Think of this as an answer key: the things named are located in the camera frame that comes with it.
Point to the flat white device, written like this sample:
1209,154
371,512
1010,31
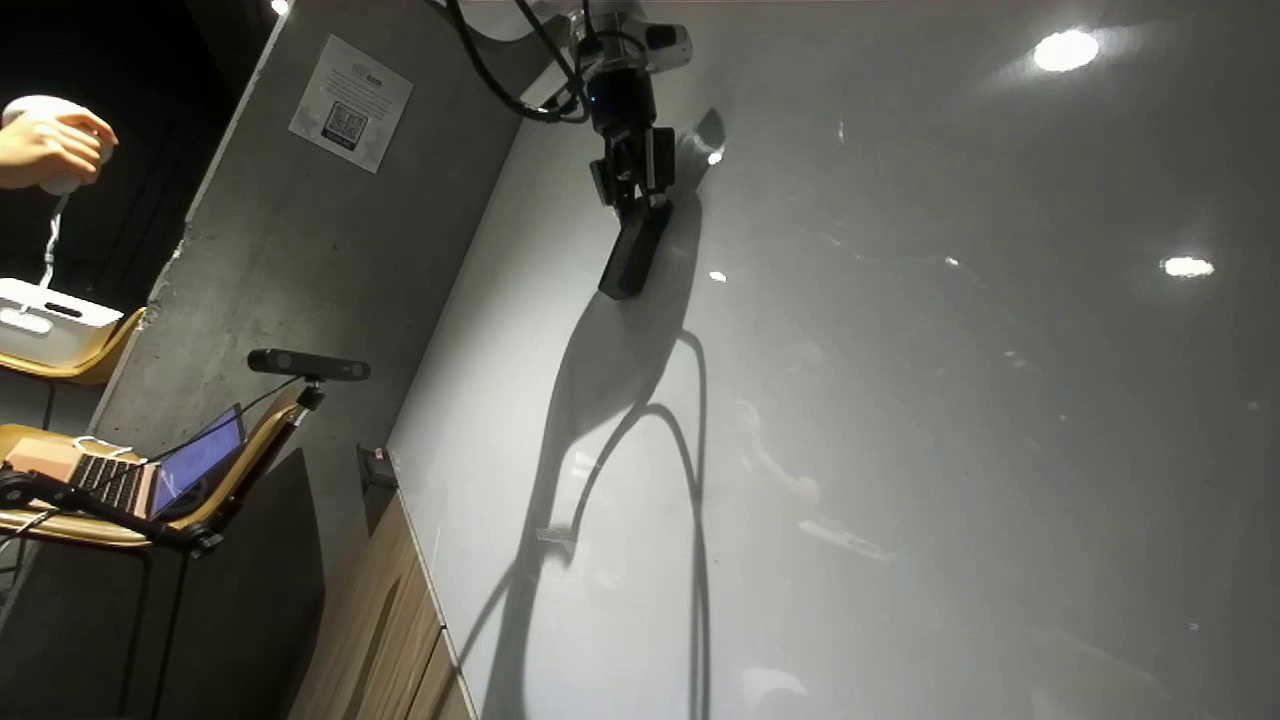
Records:
53,304

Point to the black board eraser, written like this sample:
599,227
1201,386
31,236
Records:
636,255

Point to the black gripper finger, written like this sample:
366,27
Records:
614,179
660,166

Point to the open laptop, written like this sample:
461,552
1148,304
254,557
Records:
195,467

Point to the black plug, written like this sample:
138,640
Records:
379,469

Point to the yellow chair with laptop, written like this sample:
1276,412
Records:
262,446

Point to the white paper with QR code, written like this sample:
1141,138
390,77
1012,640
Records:
348,105

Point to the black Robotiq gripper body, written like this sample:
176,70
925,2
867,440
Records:
627,100

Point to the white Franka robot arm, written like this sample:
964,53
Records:
627,34

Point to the person's hand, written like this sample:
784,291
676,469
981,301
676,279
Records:
53,147

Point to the black stereo camera bar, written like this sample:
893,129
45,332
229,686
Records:
306,366

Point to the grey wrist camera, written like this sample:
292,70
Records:
554,90

